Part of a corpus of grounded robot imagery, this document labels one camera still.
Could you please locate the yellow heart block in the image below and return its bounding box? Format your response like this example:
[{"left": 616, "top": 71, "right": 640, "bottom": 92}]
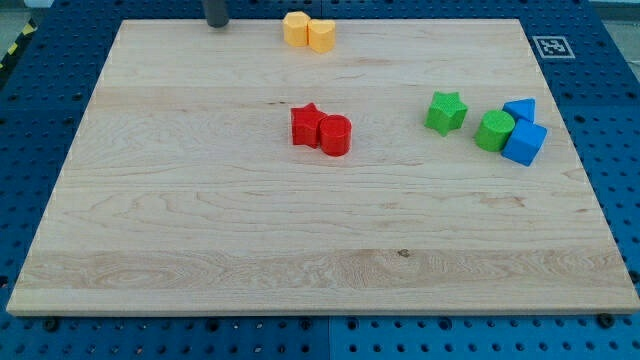
[{"left": 307, "top": 19, "right": 336, "bottom": 53}]

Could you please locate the yellow hexagon block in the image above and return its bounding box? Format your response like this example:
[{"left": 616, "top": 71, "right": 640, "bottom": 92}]
[{"left": 282, "top": 11, "right": 311, "bottom": 47}]

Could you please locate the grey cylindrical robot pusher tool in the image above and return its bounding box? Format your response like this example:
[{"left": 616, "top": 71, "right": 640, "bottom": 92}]
[{"left": 202, "top": 0, "right": 229, "bottom": 28}]

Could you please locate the red cylinder block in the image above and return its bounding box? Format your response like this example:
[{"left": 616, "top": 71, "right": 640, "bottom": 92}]
[{"left": 319, "top": 114, "right": 352, "bottom": 157}]

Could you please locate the blue cube block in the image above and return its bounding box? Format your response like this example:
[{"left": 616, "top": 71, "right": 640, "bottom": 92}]
[{"left": 501, "top": 119, "right": 548, "bottom": 166}]

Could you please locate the white fiducial marker tag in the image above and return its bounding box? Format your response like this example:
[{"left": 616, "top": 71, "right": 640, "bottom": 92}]
[{"left": 532, "top": 35, "right": 575, "bottom": 59}]

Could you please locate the red star block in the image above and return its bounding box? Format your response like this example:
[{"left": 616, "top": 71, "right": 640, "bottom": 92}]
[{"left": 290, "top": 103, "right": 327, "bottom": 148}]

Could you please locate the blue triangle block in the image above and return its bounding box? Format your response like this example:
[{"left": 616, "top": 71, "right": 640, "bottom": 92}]
[{"left": 502, "top": 98, "right": 536, "bottom": 123}]

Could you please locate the green star block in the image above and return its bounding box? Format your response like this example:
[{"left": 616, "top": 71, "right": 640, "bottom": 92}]
[{"left": 424, "top": 91, "right": 468, "bottom": 137}]

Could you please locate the light wooden board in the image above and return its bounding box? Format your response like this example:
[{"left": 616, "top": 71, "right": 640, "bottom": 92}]
[{"left": 7, "top": 19, "right": 639, "bottom": 317}]

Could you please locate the green cylinder block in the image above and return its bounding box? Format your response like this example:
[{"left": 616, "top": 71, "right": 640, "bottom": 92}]
[{"left": 474, "top": 110, "right": 516, "bottom": 152}]

